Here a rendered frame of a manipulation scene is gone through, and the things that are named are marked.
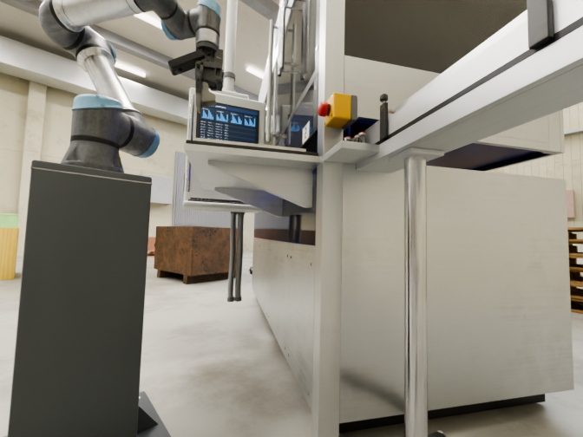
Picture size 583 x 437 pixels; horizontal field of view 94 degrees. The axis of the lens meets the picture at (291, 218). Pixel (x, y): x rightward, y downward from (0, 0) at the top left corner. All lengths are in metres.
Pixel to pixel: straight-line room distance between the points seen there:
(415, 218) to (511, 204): 0.62
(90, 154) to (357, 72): 0.82
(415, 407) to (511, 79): 0.67
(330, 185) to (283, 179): 0.16
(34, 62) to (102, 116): 8.31
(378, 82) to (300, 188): 0.43
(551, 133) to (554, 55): 1.00
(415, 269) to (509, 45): 0.44
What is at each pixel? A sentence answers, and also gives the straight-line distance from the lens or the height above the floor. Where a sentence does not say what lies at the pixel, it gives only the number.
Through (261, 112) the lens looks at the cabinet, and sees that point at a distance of 2.01.
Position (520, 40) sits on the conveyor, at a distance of 0.55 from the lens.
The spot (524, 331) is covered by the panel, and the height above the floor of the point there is 0.31.
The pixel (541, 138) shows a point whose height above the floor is 1.03.
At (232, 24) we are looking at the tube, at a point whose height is 2.07.
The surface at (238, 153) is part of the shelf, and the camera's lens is 0.82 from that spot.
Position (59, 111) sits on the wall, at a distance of 9.88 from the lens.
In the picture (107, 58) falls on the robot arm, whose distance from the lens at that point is 1.32.
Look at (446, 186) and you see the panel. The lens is 1.07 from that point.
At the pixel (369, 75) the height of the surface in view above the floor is 1.16.
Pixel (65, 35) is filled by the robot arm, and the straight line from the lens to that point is 1.30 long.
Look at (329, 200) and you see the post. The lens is 0.83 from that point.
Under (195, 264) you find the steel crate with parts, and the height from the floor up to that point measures 0.26.
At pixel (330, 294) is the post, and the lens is 0.85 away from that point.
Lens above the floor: 0.63
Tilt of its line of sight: 4 degrees up
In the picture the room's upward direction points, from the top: 1 degrees clockwise
